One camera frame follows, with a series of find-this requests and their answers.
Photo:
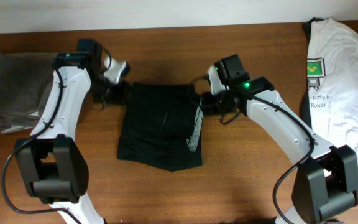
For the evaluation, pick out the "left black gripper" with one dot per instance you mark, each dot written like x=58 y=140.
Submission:
x=122 y=96

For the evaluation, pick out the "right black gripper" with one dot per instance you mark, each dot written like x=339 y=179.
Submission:
x=234 y=113

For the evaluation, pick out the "black shorts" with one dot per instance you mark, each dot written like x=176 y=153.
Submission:
x=162 y=127

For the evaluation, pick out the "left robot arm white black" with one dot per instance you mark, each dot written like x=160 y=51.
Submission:
x=51 y=165

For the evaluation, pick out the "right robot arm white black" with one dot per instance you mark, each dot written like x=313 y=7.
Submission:
x=322 y=181

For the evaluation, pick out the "dark garment under t-shirt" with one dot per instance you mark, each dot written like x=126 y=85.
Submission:
x=304 y=108

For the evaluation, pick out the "grey folded garment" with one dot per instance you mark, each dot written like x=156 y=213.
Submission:
x=25 y=83

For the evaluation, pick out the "white printed t-shirt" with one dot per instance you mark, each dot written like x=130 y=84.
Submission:
x=332 y=75

